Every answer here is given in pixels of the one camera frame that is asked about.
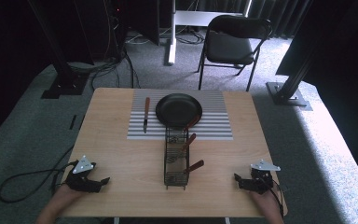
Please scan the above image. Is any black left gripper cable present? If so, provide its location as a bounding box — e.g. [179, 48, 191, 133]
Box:
[0, 160, 79, 204]

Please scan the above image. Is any black folding chair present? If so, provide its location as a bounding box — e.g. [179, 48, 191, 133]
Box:
[197, 14, 274, 92]

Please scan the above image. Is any black metal stand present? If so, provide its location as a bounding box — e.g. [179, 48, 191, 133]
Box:
[27, 0, 90, 100]
[266, 0, 327, 112]

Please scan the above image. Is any wooden handled knife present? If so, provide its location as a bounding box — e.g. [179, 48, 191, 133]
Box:
[142, 96, 151, 134]

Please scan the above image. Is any black wire cutlery rack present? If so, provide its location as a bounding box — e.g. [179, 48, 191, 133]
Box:
[163, 125, 191, 191]

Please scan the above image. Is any dark curtain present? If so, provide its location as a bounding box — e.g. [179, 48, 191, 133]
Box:
[195, 0, 311, 40]

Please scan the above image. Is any grey striped placemat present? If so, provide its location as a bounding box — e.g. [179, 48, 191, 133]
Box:
[126, 89, 234, 141]

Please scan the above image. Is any wooden handled cutlery piece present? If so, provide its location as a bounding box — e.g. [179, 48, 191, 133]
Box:
[182, 159, 205, 175]
[182, 115, 201, 133]
[169, 133, 198, 164]

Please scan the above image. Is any black floor tape strip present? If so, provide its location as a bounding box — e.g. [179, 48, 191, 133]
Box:
[68, 114, 78, 131]

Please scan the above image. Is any bundle of floor cables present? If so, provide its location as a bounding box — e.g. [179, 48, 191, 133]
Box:
[68, 29, 206, 91]

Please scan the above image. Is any black frying pan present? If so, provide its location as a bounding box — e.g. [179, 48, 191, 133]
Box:
[155, 92, 204, 130]

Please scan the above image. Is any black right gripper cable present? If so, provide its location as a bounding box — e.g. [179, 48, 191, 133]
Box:
[268, 178, 286, 218]

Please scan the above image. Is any white desk frame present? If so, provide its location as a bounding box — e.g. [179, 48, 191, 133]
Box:
[167, 0, 252, 66]

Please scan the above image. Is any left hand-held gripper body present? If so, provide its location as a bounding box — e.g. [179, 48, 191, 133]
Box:
[64, 154, 98, 193]

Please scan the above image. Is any person's left hand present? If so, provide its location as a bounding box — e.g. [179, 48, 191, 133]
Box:
[50, 183, 88, 213]

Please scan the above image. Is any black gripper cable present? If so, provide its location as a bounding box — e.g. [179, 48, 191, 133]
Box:
[268, 178, 286, 218]
[0, 160, 79, 204]

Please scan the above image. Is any person's right hand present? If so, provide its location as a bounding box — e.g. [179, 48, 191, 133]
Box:
[249, 189, 279, 216]

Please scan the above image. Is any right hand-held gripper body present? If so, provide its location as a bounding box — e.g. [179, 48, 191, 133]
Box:
[241, 159, 282, 196]

